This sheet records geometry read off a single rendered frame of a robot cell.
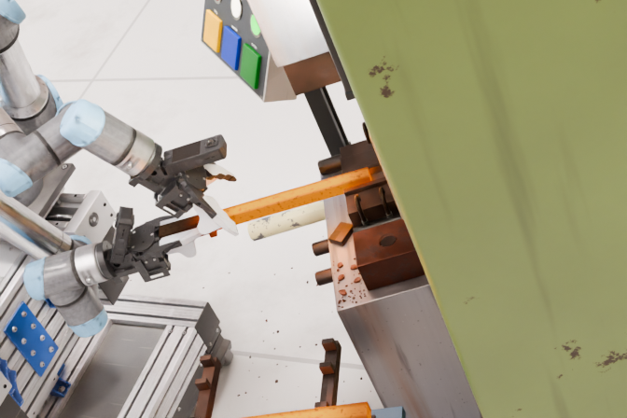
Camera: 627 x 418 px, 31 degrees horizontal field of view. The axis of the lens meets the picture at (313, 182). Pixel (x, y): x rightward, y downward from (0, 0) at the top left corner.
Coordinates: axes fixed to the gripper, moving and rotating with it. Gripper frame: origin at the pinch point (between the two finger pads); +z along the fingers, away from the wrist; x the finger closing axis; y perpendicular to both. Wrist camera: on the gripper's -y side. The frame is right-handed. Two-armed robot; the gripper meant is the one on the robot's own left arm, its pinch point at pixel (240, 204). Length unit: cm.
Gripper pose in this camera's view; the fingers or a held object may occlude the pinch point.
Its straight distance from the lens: 209.3
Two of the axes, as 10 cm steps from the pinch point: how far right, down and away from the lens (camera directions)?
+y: -6.7, 5.9, 4.5
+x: 0.7, 6.6, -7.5
